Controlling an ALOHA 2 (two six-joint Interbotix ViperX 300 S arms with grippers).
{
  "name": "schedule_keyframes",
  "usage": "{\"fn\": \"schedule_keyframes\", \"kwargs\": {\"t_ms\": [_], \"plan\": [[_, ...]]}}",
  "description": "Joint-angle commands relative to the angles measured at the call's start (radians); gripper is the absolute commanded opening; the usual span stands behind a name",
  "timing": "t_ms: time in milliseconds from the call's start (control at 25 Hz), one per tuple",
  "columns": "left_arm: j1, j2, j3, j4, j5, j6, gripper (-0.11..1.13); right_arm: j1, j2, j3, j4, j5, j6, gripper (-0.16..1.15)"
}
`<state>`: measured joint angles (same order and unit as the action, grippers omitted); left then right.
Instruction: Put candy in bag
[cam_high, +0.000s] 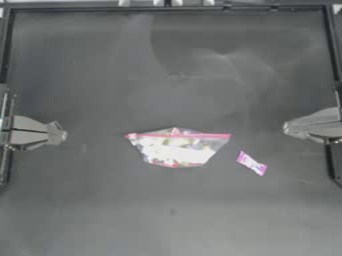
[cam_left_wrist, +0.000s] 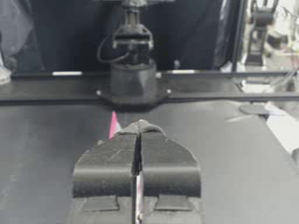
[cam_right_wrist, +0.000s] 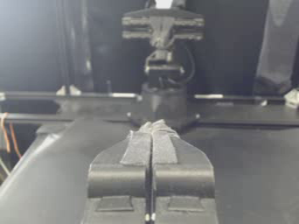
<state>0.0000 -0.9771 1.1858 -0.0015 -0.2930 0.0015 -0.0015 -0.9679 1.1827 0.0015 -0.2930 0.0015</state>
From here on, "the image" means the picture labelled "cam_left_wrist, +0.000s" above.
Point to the white object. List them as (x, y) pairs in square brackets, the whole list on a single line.
[(4, 73)]

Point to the white sheet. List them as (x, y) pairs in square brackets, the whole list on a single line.
[(285, 128)]

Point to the grey fabric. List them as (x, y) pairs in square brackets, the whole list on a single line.
[(14, 26)]

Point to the white label strip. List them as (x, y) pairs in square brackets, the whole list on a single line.
[(182, 71), (65, 73)]

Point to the clear bag with pink zip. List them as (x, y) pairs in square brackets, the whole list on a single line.
[(113, 127)]

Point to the black backdrop curtain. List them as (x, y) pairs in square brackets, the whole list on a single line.
[(69, 35)]

